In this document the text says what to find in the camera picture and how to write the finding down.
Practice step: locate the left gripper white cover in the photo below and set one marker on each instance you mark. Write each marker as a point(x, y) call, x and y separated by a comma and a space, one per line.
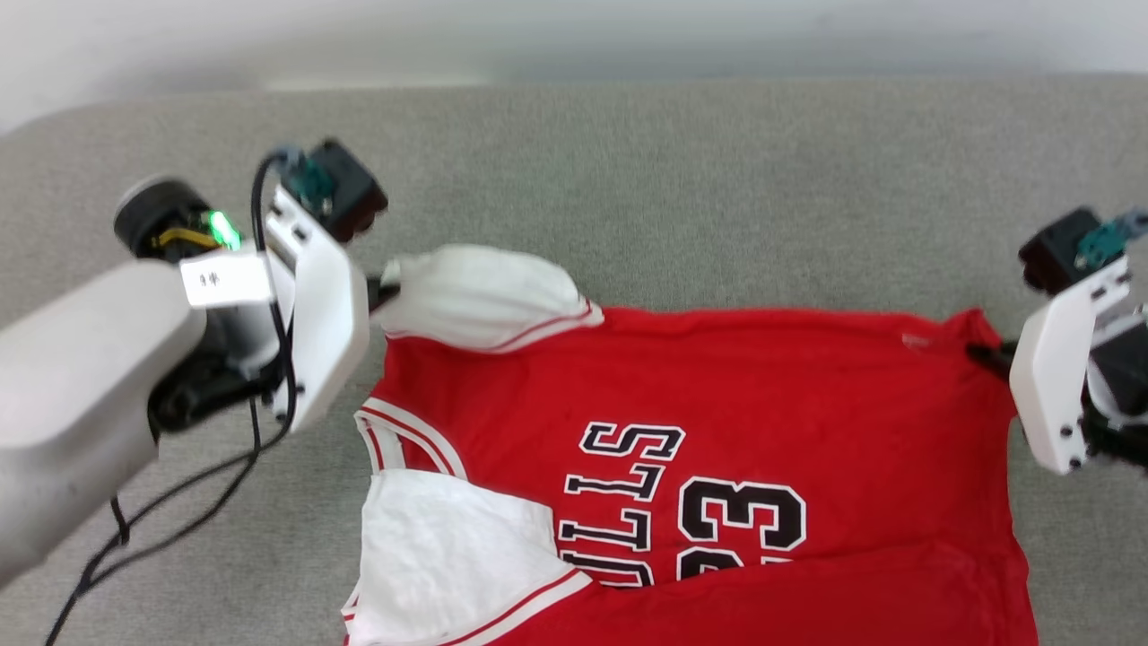
point(323, 314)

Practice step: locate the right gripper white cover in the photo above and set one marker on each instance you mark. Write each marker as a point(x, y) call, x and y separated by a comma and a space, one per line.
point(1058, 377)

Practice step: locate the red and white basketball jersey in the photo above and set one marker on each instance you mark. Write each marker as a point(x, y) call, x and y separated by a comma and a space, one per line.
point(807, 404)

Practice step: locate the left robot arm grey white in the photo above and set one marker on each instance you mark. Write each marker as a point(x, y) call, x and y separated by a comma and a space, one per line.
point(72, 404)

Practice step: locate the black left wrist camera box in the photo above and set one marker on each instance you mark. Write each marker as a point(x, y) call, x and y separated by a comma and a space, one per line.
point(345, 193)

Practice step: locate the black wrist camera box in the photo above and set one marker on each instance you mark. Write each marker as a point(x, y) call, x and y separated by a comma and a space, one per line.
point(345, 193)
point(1058, 247)

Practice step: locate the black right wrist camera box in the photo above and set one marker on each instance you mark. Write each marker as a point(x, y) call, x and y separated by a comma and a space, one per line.
point(1058, 247)

